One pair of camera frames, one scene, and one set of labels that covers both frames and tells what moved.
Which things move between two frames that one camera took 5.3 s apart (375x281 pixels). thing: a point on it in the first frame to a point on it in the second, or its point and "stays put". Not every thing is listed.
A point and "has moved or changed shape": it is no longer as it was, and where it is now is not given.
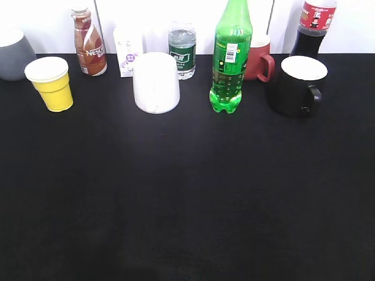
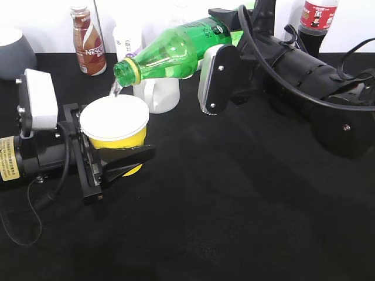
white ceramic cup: (156, 82) stays put
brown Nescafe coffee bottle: (89, 46) stays put
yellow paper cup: (50, 76) to (115, 121)
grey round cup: (16, 53) stays put
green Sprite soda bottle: (231, 51) has moved or changed shape
